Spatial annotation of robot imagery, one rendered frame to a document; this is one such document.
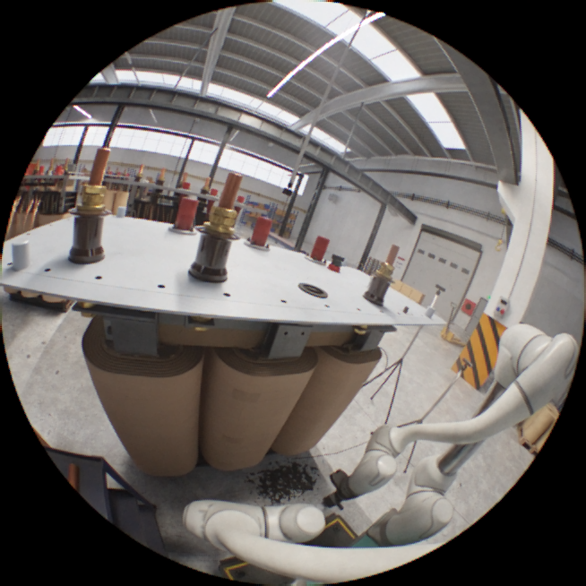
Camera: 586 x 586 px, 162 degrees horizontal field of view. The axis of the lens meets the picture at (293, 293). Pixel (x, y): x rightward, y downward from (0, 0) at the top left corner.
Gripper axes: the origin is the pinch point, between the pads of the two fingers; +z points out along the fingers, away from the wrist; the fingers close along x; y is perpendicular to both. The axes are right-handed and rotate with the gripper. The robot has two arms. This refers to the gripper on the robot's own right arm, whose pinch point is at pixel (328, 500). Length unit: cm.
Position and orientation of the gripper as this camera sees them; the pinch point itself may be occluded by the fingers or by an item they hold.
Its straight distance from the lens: 96.5
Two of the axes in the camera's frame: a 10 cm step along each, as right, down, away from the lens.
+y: 4.9, 4.4, -7.6
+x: 8.1, 0.9, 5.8
